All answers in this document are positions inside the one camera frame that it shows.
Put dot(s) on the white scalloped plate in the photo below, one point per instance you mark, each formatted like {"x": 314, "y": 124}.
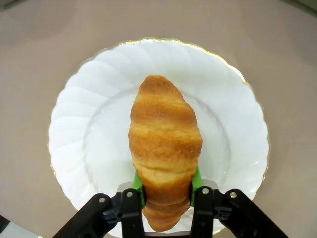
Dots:
{"x": 86, "y": 124}

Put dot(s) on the golden brown croissant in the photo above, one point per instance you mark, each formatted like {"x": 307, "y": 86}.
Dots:
{"x": 163, "y": 148}

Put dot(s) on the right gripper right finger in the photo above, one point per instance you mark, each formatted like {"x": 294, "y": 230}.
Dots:
{"x": 218, "y": 213}

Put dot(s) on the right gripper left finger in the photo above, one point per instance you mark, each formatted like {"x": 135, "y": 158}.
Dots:
{"x": 126, "y": 213}

